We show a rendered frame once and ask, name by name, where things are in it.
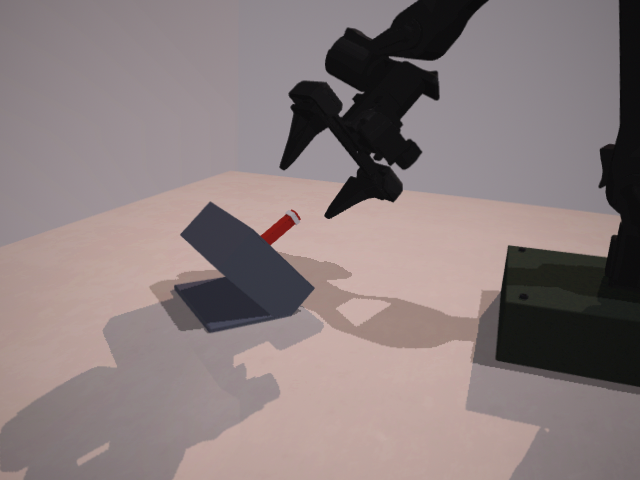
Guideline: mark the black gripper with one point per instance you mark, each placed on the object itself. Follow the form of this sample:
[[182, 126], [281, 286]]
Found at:
[[316, 108]]

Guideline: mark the red peg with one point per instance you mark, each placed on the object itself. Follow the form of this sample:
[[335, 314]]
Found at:
[[280, 227]]

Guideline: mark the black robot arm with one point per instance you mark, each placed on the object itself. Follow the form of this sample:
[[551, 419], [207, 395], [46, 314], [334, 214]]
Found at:
[[425, 31]]

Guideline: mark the grey sloped panel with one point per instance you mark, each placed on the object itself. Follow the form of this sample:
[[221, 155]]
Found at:
[[259, 284]]

